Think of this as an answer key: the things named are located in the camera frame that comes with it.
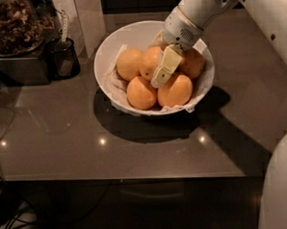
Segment white tag in cup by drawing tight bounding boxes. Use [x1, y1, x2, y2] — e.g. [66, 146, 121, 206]
[61, 10, 69, 42]

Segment white bowl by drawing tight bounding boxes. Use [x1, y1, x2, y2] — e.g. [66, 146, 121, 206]
[91, 16, 219, 120]

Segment glass jar of granola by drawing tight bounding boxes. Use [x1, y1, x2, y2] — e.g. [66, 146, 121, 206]
[0, 0, 55, 58]

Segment dark metal box stand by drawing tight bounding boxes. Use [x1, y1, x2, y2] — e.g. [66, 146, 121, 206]
[0, 29, 59, 86]

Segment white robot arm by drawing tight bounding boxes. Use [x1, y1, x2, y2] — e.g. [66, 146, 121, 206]
[151, 0, 287, 229]

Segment white paper bowl liner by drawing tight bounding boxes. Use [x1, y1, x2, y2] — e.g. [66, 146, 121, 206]
[100, 22, 212, 118]

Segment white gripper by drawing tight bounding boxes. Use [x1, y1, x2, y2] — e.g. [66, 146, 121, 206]
[148, 7, 203, 89]

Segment orange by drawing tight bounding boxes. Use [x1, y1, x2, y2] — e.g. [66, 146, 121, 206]
[116, 47, 143, 82]
[127, 76, 157, 110]
[178, 48, 205, 79]
[157, 73, 194, 108]
[139, 46, 162, 82]

